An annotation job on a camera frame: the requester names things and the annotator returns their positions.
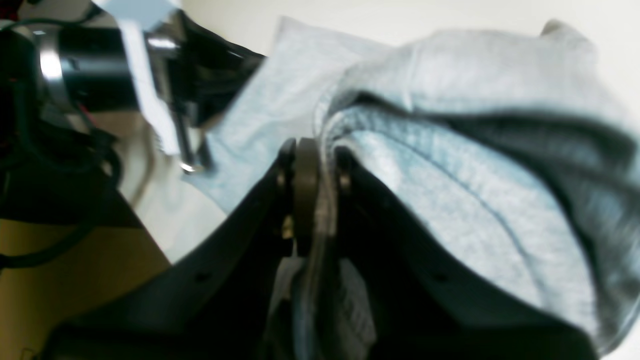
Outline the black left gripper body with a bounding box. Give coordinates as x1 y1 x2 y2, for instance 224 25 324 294
38 10 265 131

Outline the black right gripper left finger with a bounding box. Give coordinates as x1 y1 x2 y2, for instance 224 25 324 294
42 137 319 360

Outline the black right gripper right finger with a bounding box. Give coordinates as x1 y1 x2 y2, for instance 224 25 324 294
334 146 597 360

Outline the grey T-shirt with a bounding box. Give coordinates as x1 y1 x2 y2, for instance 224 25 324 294
189 18 639 356

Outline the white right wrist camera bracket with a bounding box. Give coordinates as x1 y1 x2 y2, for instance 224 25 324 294
94 0 204 174

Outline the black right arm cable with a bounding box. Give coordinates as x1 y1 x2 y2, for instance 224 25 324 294
0 115 123 271

